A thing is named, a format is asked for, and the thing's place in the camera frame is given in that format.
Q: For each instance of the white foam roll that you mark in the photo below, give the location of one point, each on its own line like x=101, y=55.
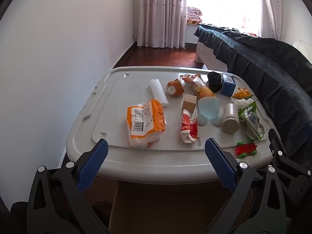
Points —
x=158, y=92

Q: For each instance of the orange plush toy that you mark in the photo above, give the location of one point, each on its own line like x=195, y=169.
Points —
x=175, y=87

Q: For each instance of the dark blue bedspread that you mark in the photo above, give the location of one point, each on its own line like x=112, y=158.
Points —
x=268, y=61

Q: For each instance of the orange white plastic bag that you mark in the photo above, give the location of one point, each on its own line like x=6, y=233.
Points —
x=146, y=124

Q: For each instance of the orange snack tube wrapper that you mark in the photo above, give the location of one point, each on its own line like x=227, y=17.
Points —
x=202, y=89

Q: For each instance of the orange yellow toy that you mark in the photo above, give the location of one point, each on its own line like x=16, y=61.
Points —
x=241, y=93

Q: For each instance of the blue small carton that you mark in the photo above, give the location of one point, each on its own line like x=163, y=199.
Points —
x=228, y=86

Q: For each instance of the white pill bottle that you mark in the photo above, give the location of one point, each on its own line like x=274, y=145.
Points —
x=230, y=119

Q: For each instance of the small brown cardboard carton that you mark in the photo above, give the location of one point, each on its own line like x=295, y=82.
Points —
x=189, y=103

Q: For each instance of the black sock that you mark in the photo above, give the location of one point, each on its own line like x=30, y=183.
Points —
x=214, y=81

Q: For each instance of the light blue plastic cup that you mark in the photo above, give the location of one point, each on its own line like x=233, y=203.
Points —
x=208, y=108

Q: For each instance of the pink patterned curtain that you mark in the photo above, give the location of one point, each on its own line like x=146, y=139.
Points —
x=271, y=7
x=160, y=14

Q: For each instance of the red green toy car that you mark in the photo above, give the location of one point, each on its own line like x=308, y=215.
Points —
x=246, y=149

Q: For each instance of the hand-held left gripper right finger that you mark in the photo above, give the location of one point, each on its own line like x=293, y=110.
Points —
x=219, y=163

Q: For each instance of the white bed frame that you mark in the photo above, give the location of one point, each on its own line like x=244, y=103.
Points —
x=207, y=54

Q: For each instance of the white crumpled tissue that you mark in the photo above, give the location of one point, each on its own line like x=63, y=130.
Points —
x=242, y=103

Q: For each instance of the stack of folded quilts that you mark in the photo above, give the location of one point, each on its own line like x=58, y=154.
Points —
x=194, y=15

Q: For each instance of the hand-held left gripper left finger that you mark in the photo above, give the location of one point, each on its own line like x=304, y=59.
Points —
x=93, y=165

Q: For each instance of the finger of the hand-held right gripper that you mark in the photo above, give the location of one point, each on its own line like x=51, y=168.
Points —
x=307, y=128
x=276, y=141

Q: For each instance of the green snack packet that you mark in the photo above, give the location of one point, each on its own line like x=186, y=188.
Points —
x=252, y=121

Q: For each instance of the red white wrapper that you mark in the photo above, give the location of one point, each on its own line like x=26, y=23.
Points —
x=189, y=128

